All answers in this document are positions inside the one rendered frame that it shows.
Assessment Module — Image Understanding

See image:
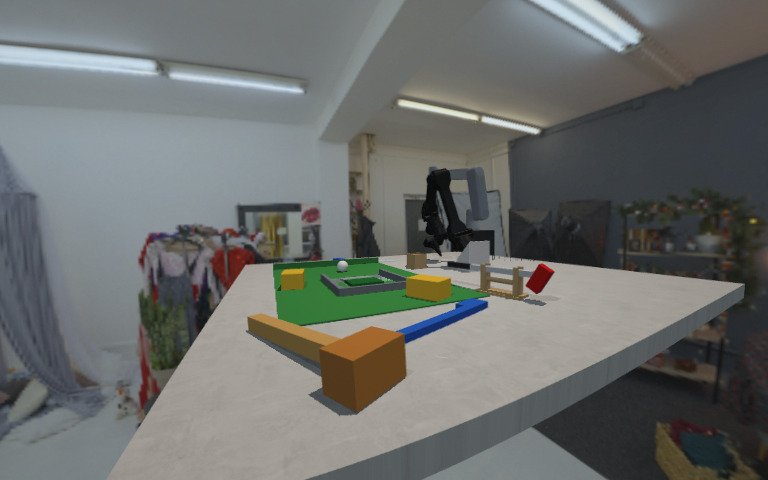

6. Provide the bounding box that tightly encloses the green putting mat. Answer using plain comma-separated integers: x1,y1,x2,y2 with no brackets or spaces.
273,263,491,326

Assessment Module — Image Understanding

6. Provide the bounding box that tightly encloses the tan cube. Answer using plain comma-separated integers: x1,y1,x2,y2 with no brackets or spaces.
407,253,427,269

